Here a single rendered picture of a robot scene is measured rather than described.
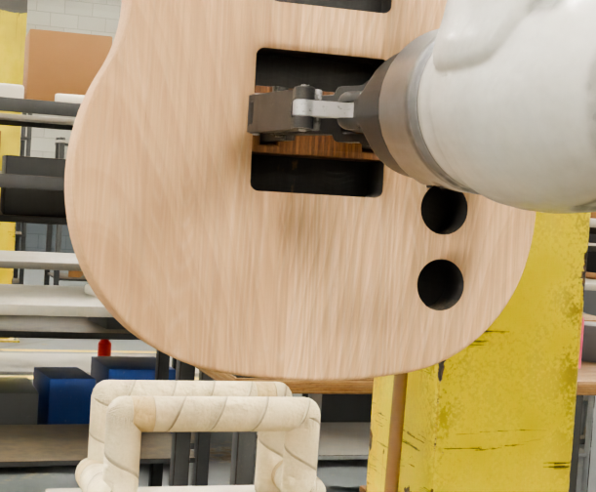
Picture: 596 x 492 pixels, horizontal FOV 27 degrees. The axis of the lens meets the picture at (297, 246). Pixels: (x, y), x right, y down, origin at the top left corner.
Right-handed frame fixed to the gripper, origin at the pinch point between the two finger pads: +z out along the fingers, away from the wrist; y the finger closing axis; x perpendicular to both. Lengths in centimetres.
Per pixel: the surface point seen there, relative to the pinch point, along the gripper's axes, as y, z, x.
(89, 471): -10.2, 29.1, -31.4
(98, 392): -9.3, 32.0, -24.7
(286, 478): 7.2, 24.3, -31.3
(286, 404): 6.6, 23.7, -24.3
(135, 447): -7.3, 23.5, -28.1
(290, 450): 7.3, 24.0, -28.6
